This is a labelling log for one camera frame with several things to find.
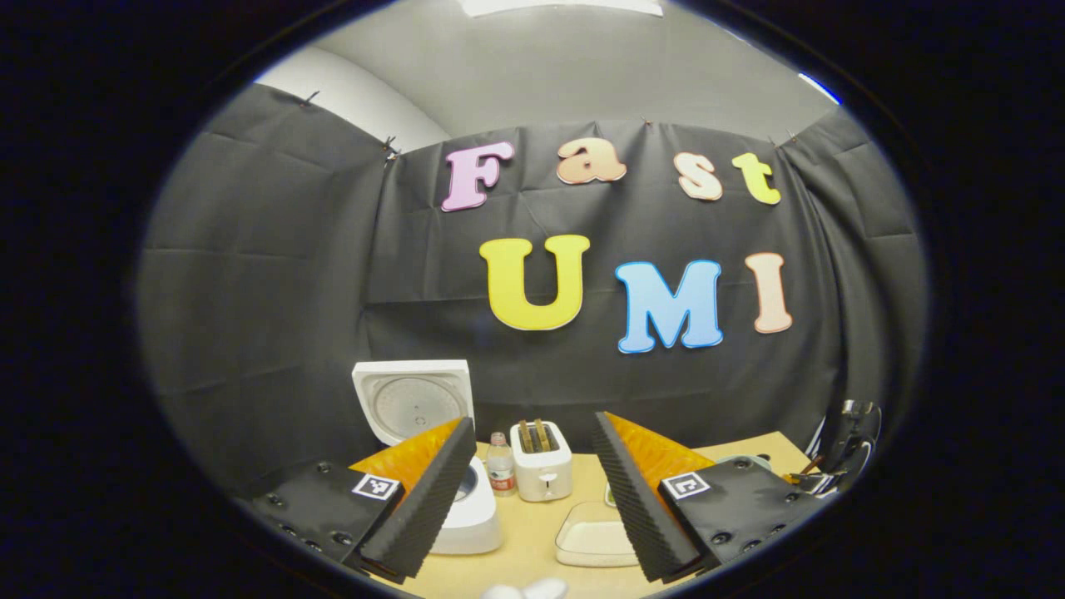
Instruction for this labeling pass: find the white rice cooker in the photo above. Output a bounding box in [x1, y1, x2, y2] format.
[351, 359, 503, 557]

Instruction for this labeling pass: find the black backdrop cloth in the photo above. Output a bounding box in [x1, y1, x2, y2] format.
[137, 83, 929, 500]

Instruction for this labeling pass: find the clear plastic bottle red label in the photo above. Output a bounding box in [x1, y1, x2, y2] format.
[487, 431, 517, 498]

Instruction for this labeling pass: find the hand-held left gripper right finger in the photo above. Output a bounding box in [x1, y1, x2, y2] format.
[592, 410, 825, 583]

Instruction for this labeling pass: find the white toaster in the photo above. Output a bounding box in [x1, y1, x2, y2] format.
[509, 420, 575, 502]

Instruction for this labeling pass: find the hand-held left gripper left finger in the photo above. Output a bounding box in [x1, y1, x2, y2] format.
[241, 416, 478, 583]

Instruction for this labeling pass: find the ceiling light panel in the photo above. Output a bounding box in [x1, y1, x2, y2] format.
[462, 0, 666, 17]

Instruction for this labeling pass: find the white rounded object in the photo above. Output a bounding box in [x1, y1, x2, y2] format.
[481, 578, 568, 599]

